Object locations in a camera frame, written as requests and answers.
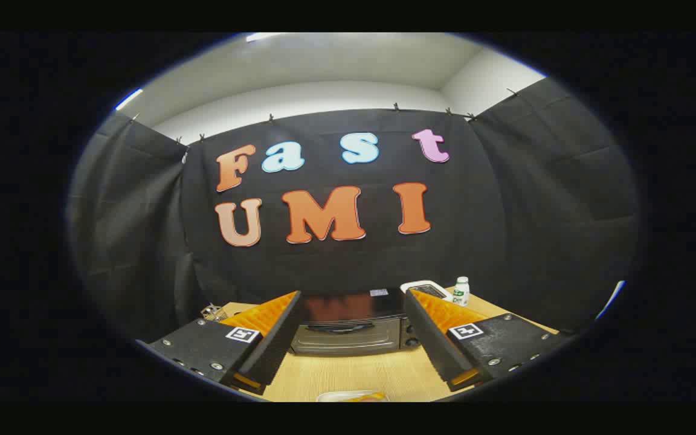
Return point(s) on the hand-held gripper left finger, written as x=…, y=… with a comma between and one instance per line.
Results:
x=272, y=338

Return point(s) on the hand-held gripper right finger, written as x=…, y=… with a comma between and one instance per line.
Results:
x=429, y=338

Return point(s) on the black toaster oven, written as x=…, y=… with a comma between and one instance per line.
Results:
x=348, y=335

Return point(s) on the golden croissant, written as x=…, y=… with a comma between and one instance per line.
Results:
x=367, y=397

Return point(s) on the white bottle with green label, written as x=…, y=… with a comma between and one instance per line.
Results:
x=461, y=293

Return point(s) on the white container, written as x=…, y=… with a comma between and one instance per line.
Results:
x=411, y=284

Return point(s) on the white oval dish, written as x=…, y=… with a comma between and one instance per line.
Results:
x=331, y=397

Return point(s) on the black backdrop cloth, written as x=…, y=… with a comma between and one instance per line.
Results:
x=475, y=229

